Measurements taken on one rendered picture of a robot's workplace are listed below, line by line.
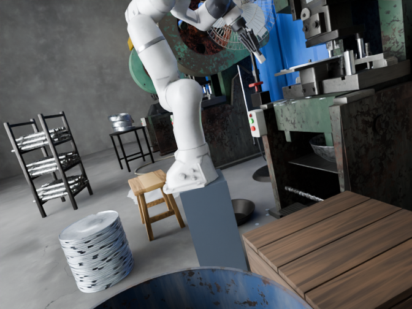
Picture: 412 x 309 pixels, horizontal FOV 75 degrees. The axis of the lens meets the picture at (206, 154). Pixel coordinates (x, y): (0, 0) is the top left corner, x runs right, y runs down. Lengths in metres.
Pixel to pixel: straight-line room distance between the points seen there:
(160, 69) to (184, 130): 0.23
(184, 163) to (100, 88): 6.70
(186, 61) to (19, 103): 5.81
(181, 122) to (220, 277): 0.60
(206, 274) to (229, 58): 2.26
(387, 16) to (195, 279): 1.31
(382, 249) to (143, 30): 0.90
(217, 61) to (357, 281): 2.18
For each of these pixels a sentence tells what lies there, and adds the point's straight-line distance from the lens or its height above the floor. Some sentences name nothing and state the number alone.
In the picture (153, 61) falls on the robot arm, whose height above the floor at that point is 0.92.
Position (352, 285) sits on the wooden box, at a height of 0.35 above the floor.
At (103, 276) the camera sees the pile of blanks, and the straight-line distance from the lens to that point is 1.48.
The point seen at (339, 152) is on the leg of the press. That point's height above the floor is 0.45.
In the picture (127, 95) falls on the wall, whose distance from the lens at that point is 7.64.
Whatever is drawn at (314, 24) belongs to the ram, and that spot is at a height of 0.94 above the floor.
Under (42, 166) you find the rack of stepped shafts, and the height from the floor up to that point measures 0.48.
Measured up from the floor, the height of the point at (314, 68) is 0.76.
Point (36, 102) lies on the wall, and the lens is 7.71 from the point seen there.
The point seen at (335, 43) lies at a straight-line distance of 1.42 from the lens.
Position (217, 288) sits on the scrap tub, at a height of 0.44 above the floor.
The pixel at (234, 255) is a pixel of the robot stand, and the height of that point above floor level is 0.14.
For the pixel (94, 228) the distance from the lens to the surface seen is 1.46.
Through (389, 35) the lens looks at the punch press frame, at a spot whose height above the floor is 0.82.
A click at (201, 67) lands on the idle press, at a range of 2.49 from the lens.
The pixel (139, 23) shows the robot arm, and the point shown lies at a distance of 1.00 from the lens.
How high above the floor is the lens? 0.77
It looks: 12 degrees down
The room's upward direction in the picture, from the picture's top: 14 degrees counter-clockwise
